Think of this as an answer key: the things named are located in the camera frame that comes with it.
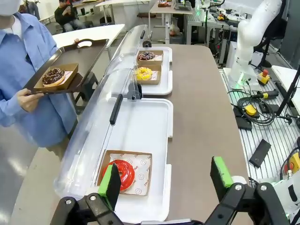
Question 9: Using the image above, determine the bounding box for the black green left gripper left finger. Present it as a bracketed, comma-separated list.
[50, 162, 125, 225]

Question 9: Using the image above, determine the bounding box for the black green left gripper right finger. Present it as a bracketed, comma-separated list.
[203, 156, 291, 225]

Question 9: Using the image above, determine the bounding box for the cardboard box of chocolate donut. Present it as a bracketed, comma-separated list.
[33, 62, 79, 91]

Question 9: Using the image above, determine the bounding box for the chocolate sprinkled donut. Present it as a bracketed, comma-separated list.
[41, 67, 66, 88]

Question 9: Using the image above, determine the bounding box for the black serving tray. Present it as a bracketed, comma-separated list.
[22, 38, 110, 96]

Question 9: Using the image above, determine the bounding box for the red glazed donut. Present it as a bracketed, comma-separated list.
[101, 159, 136, 194]

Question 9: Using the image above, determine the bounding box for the cardboard box of red donut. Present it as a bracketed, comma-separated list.
[96, 150, 153, 196]

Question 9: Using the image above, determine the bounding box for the cardboard box of yellow donut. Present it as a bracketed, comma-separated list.
[133, 64, 163, 86]

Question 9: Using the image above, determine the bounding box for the yellow sprinkled donut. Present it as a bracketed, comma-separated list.
[134, 67, 154, 82]

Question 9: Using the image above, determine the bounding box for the dark donut with coloured sprinkles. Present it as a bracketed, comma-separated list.
[138, 51, 156, 62]

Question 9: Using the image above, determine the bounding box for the cardboard box of dark donut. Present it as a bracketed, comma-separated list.
[136, 49, 164, 66]

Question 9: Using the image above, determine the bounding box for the person in blue shirt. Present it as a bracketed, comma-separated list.
[0, 0, 78, 149]

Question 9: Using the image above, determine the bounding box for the seated person in black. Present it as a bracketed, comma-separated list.
[54, 0, 88, 32]

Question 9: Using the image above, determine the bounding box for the person's right hand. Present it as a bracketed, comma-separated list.
[16, 88, 45, 113]

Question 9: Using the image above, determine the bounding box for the flat black rectangular device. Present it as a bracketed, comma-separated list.
[248, 138, 272, 169]

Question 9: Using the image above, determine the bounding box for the clear plastic display lid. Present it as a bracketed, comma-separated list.
[53, 67, 143, 200]
[109, 24, 152, 72]

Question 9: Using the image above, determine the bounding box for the yellow emergency stop button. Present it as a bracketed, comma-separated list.
[257, 69, 271, 86]
[287, 151, 300, 175]
[244, 104, 258, 116]

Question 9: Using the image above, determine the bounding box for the white display tray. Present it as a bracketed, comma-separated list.
[134, 46, 173, 96]
[88, 97, 174, 222]

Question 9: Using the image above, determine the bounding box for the black stool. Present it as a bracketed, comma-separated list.
[74, 71, 99, 116]

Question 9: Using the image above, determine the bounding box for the black tripod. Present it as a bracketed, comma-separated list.
[275, 69, 300, 125]

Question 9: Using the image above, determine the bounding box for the white side table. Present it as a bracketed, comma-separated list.
[52, 23, 126, 49]

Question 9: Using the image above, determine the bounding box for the background wooden top table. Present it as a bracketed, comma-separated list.
[149, 0, 194, 45]

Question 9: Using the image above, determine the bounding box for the coiled black cable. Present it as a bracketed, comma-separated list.
[236, 95, 277, 127]

